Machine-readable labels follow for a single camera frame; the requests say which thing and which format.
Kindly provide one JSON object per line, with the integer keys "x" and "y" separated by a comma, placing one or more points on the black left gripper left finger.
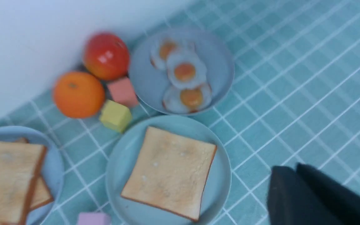
{"x": 291, "y": 202}

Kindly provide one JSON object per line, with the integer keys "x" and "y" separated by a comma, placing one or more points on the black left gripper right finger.
{"x": 340, "y": 201}

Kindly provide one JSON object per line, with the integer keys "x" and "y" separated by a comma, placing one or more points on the toast slice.
{"x": 39, "y": 194}
{"x": 20, "y": 166}
{"x": 170, "y": 173}

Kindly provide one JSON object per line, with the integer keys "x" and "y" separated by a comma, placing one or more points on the fried egg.
{"x": 185, "y": 69}
{"x": 185, "y": 101}
{"x": 163, "y": 47}

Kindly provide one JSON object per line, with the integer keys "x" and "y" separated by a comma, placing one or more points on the grey egg plate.
{"x": 150, "y": 84}

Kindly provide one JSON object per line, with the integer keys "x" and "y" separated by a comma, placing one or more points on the teal centre plate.
{"x": 123, "y": 158}

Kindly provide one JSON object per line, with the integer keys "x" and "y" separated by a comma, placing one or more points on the yellow foam cube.
{"x": 115, "y": 116}

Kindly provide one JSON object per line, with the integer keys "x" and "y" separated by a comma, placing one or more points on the salmon foam cube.
{"x": 122, "y": 92}

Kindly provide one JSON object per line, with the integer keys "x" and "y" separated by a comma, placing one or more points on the pink foam cube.
{"x": 93, "y": 218}

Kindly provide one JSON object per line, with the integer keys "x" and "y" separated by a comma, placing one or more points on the red tomato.
{"x": 106, "y": 56}

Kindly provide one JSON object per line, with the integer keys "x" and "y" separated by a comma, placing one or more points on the orange fruit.
{"x": 78, "y": 94}

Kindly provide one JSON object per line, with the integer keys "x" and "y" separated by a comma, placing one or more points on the light blue bread plate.
{"x": 52, "y": 170}

